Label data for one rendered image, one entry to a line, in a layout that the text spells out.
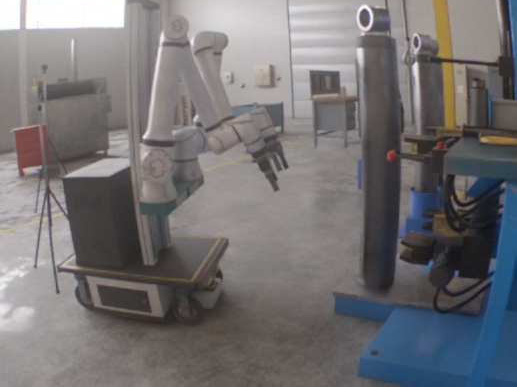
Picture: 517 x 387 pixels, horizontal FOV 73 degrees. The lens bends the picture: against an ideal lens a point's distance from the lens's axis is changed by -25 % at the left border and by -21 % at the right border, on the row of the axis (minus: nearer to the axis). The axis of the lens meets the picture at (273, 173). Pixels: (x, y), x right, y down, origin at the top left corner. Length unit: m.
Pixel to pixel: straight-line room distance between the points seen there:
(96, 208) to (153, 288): 0.52
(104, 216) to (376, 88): 1.52
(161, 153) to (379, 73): 1.07
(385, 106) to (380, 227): 0.61
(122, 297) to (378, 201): 1.44
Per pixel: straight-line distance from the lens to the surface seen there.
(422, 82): 3.39
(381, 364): 1.84
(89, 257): 2.45
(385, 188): 2.18
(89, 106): 9.25
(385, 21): 2.20
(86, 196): 2.32
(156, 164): 1.84
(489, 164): 1.06
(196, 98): 2.03
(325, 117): 8.12
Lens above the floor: 1.24
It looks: 12 degrees down
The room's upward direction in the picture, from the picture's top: 2 degrees counter-clockwise
